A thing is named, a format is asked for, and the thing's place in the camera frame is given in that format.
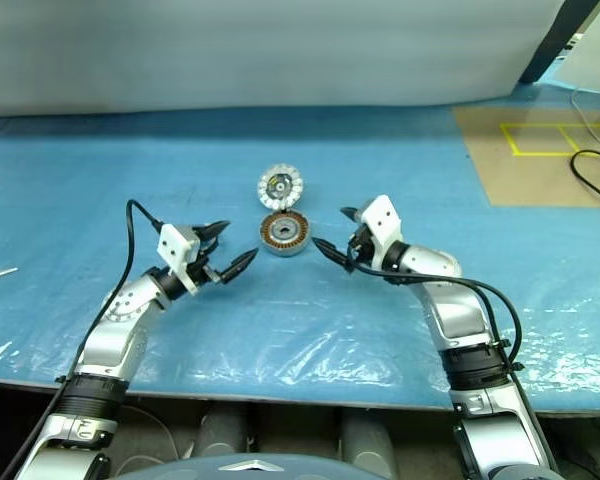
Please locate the motor stator with copper windings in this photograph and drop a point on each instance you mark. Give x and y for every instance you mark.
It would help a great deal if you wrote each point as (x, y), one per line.
(270, 235)

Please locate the white backdrop board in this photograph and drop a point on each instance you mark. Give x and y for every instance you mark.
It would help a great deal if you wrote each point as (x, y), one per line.
(280, 50)

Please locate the grey rounded cylinder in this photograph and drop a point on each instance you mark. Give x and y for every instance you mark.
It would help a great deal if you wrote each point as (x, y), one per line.
(222, 430)
(367, 445)

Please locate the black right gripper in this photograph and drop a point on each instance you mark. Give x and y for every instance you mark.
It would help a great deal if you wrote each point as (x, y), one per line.
(362, 245)

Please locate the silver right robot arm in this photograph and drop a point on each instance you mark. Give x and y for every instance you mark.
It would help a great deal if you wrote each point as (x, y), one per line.
(455, 310)

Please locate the black slanted post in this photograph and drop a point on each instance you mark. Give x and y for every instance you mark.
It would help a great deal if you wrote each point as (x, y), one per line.
(555, 40)

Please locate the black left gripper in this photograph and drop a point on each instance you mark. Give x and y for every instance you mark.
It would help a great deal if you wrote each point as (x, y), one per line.
(205, 250)

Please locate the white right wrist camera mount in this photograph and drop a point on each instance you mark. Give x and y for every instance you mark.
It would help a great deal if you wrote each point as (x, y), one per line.
(385, 215)

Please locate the grey robot torso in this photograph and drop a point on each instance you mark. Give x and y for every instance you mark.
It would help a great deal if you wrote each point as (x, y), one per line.
(240, 467)

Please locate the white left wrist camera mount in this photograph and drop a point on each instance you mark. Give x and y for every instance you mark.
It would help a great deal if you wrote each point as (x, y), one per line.
(175, 247)

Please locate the blue plastic table sheet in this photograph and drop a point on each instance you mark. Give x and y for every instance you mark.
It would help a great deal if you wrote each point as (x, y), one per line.
(130, 165)

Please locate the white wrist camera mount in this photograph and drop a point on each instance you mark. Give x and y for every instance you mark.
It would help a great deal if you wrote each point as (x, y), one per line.
(385, 215)
(175, 247)

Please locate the brown cardboard sheet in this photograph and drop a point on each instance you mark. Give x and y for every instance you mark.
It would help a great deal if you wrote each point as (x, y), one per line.
(520, 175)

